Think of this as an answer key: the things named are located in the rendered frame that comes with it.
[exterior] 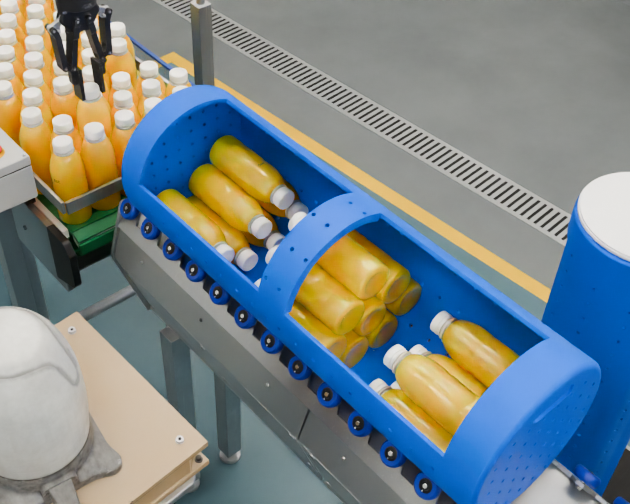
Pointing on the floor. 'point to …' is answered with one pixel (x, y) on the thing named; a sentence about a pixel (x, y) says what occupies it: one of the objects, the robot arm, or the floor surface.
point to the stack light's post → (202, 43)
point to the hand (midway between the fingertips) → (88, 79)
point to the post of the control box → (12, 259)
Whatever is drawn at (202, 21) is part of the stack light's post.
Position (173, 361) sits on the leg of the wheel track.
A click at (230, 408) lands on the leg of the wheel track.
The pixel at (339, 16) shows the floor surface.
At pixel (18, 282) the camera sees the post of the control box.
